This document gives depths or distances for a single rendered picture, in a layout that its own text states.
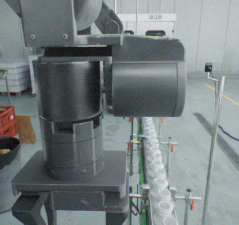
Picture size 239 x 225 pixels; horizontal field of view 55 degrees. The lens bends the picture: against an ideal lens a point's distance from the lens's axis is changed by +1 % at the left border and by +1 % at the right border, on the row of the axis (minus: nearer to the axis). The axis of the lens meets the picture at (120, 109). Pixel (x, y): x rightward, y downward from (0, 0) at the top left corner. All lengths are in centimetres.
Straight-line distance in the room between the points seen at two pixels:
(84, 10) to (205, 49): 1075
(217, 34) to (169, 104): 1084
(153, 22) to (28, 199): 483
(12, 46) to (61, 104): 1164
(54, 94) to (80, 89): 2
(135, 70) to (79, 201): 12
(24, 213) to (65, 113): 10
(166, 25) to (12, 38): 820
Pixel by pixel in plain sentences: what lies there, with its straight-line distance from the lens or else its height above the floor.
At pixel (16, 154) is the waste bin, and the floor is 57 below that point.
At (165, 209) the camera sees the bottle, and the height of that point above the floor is 114.
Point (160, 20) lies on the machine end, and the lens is 495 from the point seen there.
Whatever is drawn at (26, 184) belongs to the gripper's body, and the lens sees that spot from 23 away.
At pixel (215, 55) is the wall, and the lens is 1103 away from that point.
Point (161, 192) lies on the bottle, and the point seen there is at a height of 115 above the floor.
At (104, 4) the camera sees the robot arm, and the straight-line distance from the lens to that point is 62.
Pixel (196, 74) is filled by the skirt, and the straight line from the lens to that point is 1088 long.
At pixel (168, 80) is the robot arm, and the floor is 158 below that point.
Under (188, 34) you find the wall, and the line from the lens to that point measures 1070.
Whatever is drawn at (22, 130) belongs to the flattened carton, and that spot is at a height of 23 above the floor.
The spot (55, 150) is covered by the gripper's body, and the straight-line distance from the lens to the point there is 21.
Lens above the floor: 161
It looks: 17 degrees down
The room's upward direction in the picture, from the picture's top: straight up
